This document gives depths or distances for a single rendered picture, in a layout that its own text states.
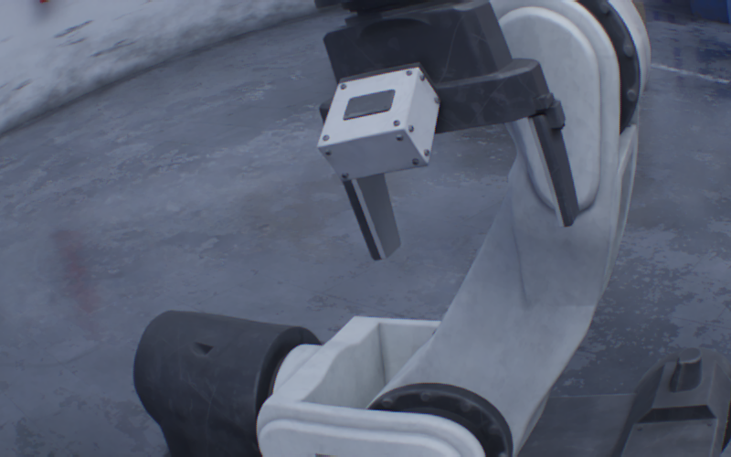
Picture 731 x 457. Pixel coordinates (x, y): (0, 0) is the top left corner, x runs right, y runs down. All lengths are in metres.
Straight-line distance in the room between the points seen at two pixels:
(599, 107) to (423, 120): 0.19
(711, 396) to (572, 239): 0.38
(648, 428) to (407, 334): 0.30
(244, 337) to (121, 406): 0.70
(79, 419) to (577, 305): 1.00
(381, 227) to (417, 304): 1.26
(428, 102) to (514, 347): 0.32
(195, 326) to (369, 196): 0.41
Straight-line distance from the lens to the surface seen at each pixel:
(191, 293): 1.98
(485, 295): 0.75
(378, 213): 0.56
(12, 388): 1.71
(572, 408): 1.08
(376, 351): 0.96
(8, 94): 4.54
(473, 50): 0.49
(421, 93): 0.48
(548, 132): 0.50
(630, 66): 0.66
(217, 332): 0.92
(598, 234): 0.68
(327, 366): 0.87
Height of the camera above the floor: 0.73
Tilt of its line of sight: 19 degrees down
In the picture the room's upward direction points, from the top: 7 degrees counter-clockwise
